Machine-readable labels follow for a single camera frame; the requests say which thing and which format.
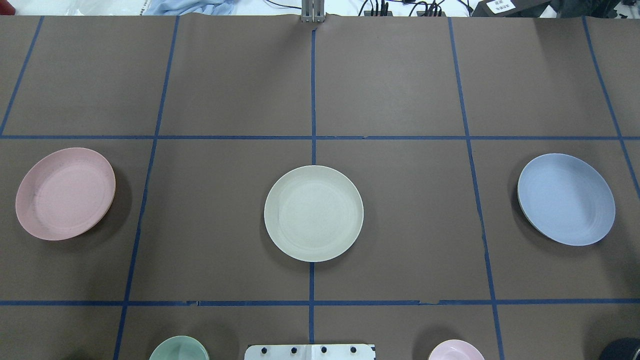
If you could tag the aluminium frame post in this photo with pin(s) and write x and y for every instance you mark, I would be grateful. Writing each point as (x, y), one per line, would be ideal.
(313, 11)

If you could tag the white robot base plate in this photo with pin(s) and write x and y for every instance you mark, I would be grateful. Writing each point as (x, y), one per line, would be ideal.
(358, 351)

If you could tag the cream white plate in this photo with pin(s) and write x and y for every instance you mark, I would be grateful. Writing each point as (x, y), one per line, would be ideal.
(313, 213)

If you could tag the green bowl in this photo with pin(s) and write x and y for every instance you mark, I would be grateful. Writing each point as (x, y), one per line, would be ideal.
(181, 347)

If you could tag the black box with label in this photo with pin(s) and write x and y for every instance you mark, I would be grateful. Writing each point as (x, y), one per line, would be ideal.
(510, 8)

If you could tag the blue plate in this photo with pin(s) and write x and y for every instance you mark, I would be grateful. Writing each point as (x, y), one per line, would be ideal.
(566, 199)

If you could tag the pink bowl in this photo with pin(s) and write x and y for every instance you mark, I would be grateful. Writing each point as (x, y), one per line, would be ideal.
(455, 349)

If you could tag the pink plate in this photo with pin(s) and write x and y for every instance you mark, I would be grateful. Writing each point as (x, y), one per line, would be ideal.
(65, 194)

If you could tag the light blue cloth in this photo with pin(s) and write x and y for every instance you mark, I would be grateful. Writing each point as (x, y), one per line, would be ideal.
(182, 7)

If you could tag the dark blue pot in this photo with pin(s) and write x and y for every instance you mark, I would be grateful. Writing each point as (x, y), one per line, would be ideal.
(627, 348)

